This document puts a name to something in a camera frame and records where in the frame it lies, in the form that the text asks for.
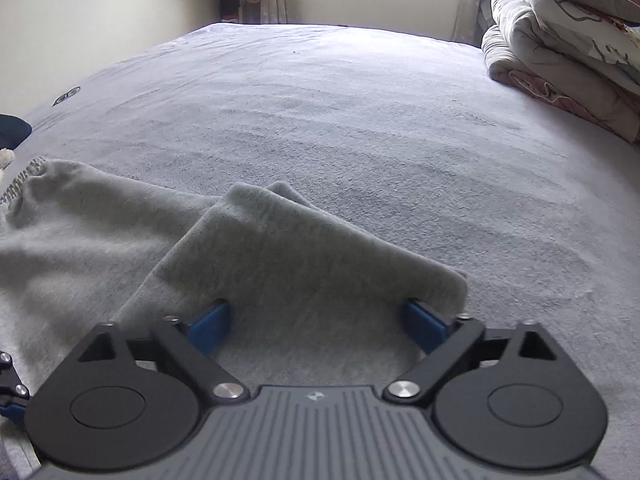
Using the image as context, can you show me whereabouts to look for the white printed quilt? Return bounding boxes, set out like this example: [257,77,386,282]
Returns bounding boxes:
[530,0,640,81]

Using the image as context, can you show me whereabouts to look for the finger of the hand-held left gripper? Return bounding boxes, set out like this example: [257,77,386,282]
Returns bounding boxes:
[0,351,32,423]

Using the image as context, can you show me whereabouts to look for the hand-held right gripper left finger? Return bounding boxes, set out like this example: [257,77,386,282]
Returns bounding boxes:
[75,297,251,403]

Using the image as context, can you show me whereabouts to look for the black oval blanket label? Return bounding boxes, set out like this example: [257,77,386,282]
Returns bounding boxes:
[52,86,82,107]

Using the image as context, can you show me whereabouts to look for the grey sweatpants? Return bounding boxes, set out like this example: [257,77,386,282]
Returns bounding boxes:
[0,157,471,480]

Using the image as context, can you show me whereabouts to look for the folded grey comforter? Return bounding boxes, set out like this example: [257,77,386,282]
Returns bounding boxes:
[481,0,640,143]

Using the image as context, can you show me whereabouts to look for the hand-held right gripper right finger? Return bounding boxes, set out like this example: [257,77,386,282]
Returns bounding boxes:
[382,297,556,406]

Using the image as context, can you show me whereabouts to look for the dark blue pillow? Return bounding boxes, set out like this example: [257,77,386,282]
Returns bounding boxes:
[0,114,33,150]

